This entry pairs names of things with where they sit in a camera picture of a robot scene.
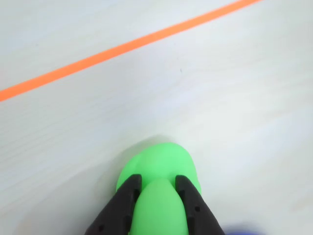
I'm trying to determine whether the orange tape line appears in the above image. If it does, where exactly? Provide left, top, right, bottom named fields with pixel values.
left=0, top=0, right=265, bottom=102

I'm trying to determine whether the green rubber duck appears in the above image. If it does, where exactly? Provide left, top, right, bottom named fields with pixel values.
left=116, top=142, right=202, bottom=235

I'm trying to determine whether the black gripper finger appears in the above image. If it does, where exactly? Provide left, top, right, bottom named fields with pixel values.
left=85, top=174, right=143, bottom=235
left=175, top=175, right=224, bottom=235

